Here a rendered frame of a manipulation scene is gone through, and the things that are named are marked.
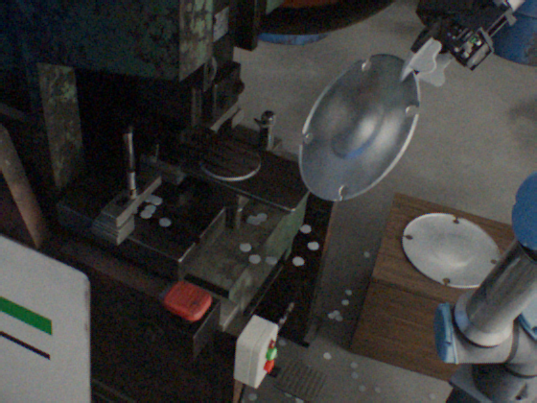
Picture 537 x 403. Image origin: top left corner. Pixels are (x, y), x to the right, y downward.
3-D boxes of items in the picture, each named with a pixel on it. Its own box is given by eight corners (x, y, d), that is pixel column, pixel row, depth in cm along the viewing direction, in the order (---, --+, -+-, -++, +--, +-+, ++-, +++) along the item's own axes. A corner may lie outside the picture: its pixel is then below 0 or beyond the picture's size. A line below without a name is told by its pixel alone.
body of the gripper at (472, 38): (455, 51, 97) (507, -2, 95) (423, 27, 103) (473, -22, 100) (470, 76, 103) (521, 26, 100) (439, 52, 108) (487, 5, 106)
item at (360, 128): (316, 77, 127) (314, 76, 127) (430, 36, 105) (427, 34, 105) (288, 208, 118) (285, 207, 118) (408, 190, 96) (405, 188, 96)
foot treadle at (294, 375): (326, 385, 164) (329, 374, 161) (312, 414, 157) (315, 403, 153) (142, 299, 180) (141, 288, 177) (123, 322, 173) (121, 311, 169)
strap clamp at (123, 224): (166, 196, 127) (165, 155, 120) (117, 246, 115) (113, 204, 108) (142, 185, 128) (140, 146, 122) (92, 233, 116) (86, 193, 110)
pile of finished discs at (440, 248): (501, 231, 182) (502, 229, 181) (497, 300, 161) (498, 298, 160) (410, 204, 187) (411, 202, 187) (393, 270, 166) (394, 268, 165)
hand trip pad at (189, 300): (214, 321, 106) (215, 294, 101) (196, 345, 102) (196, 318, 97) (178, 305, 108) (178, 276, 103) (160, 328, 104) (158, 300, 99)
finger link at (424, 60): (409, 85, 100) (450, 47, 99) (388, 68, 104) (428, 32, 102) (416, 96, 102) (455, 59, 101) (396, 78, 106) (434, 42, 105)
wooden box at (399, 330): (483, 299, 207) (520, 226, 184) (473, 390, 179) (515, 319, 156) (373, 267, 214) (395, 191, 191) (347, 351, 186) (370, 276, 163)
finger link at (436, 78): (418, 99, 103) (456, 59, 101) (398, 81, 107) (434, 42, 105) (426, 106, 105) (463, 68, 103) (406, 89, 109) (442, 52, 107)
